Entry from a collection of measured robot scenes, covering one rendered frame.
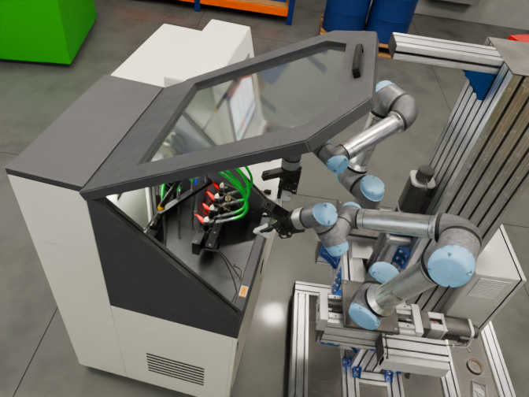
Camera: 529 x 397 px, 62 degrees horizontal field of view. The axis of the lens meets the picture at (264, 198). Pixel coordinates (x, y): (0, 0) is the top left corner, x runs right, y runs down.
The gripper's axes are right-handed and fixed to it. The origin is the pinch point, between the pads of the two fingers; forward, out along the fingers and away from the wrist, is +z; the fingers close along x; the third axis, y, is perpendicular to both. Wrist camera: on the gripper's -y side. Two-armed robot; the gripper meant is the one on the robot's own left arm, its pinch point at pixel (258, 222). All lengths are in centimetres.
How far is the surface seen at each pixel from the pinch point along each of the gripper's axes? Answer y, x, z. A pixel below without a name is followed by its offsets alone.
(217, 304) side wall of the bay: 12.9, -28.6, 19.3
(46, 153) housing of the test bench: -70, -21, 32
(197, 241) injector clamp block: 1.2, -3.4, 43.4
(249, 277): 23.6, -8.2, 25.2
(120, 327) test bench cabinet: 6, -47, 77
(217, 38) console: -51, 88, 41
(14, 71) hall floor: -144, 150, 369
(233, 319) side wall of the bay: 23.4, -28.9, 20.4
